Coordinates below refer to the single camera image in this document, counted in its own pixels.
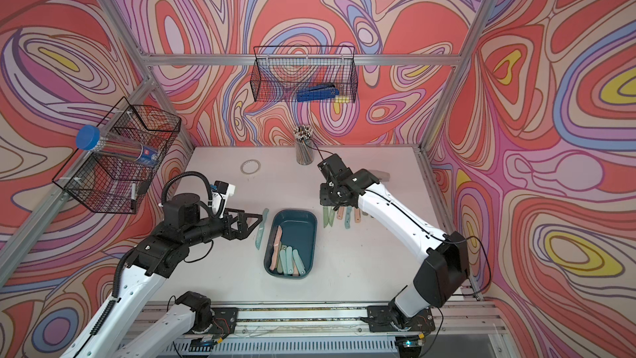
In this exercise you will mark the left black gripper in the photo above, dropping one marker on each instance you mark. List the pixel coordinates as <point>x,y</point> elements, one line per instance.
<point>241,233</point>

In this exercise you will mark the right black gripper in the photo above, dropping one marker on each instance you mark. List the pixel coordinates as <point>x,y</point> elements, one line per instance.
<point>325,200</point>

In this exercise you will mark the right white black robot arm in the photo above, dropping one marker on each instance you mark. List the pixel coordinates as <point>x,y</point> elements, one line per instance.
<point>443,258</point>

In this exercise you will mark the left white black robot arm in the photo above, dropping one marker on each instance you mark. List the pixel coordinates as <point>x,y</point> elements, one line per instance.
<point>195,212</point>

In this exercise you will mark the dark teal storage tray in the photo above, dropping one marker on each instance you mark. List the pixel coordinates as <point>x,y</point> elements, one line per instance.
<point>297,246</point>

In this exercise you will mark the small white stapler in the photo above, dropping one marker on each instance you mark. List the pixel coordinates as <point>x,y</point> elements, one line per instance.
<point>381,175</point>

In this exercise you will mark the masking tape roll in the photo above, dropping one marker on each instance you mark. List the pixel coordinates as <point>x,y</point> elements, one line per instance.
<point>250,167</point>

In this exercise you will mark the clear pencil cup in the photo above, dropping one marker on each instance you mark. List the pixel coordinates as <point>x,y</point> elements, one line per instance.
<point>304,153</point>

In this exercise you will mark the blue tool in basket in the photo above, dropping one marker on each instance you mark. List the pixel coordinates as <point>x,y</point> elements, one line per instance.
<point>315,93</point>

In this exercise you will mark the black marker in basket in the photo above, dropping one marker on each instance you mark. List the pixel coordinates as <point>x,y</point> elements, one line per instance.
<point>133,194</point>

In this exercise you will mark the blue capped clear tube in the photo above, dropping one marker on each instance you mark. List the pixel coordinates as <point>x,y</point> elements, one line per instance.
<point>92,139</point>

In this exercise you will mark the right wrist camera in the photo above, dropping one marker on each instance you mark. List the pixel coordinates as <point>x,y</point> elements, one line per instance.
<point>333,168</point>

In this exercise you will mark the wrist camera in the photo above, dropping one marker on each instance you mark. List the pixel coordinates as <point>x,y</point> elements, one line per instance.
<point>333,168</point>
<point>221,192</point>

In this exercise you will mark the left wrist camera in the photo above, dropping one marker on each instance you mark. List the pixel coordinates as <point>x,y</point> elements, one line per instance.
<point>221,192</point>

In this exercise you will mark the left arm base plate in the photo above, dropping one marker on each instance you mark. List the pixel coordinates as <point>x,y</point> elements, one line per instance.
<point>216,321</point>

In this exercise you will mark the aluminium rail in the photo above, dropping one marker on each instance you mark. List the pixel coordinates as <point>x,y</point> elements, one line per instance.
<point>356,319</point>

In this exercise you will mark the back black wire basket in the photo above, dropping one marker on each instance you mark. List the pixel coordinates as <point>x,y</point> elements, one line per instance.
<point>279,72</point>

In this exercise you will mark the black wire basket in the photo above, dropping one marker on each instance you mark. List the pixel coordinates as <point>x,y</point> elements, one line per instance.
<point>102,183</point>
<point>279,72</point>

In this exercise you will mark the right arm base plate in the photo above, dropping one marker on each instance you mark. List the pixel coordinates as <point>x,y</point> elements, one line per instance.
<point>387,318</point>

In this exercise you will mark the left black wire basket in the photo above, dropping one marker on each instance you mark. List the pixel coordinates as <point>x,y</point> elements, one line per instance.
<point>102,183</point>

